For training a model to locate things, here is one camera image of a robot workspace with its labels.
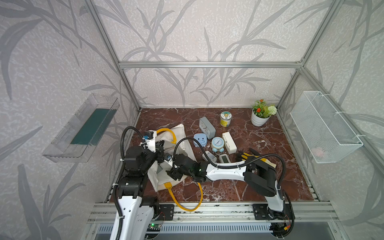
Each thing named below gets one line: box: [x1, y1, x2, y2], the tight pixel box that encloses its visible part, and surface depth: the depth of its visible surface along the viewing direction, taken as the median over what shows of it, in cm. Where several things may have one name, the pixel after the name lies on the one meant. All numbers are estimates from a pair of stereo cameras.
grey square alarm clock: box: [199, 116, 216, 140], surface depth 101 cm
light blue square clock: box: [193, 133, 208, 148], surface depth 101 cm
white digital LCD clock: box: [219, 153, 231, 164], surface depth 93 cm
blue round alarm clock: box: [211, 136, 225, 153], surface depth 97 cm
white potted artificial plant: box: [251, 98, 278, 127], surface depth 101 cm
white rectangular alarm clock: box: [222, 131, 237, 155], surface depth 96 cm
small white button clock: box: [202, 150, 217, 163], surface depth 93 cm
